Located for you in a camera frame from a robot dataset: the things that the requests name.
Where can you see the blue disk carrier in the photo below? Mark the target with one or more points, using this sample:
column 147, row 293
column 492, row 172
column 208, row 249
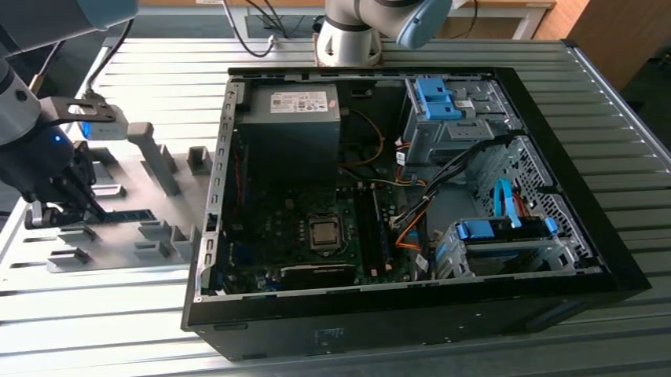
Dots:
column 476, row 229

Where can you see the black PC case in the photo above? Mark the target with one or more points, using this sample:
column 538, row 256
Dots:
column 367, row 326

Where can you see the black graphics card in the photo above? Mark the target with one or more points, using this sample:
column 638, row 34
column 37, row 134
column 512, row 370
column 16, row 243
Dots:
column 316, row 273

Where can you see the brown wooden cabinet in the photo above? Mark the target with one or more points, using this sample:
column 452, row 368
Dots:
column 618, row 35

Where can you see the grey power supply unit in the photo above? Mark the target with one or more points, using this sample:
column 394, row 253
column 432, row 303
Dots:
column 294, row 137

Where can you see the green motherboard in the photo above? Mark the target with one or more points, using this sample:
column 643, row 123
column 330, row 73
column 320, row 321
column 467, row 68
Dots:
column 272, row 235

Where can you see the blue drive bay latch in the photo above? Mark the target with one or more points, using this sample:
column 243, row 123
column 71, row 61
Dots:
column 435, row 100

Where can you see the black RAM slot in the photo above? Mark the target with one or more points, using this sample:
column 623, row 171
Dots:
column 363, row 228

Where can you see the grey parts rack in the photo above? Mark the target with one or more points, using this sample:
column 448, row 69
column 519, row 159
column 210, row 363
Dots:
column 158, row 188

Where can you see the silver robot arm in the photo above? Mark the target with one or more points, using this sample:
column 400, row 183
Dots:
column 346, row 35

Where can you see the grey metal disk bay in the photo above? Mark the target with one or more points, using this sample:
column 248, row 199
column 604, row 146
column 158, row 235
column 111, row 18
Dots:
column 503, row 255

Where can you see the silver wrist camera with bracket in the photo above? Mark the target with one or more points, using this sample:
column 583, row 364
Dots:
column 104, row 129

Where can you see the grey metal drive cage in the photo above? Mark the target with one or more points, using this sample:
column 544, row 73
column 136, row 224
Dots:
column 456, row 137

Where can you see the silver CPU in socket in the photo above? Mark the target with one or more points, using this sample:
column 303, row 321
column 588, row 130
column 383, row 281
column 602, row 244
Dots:
column 324, row 231

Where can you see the blue RAM stick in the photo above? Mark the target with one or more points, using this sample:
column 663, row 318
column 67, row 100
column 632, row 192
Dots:
column 131, row 216

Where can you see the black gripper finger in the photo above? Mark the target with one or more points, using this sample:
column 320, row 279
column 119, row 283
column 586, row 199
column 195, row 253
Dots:
column 52, row 216
column 84, row 188

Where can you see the white desk with wooden top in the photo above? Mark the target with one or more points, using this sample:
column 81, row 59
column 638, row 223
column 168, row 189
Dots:
column 503, row 15

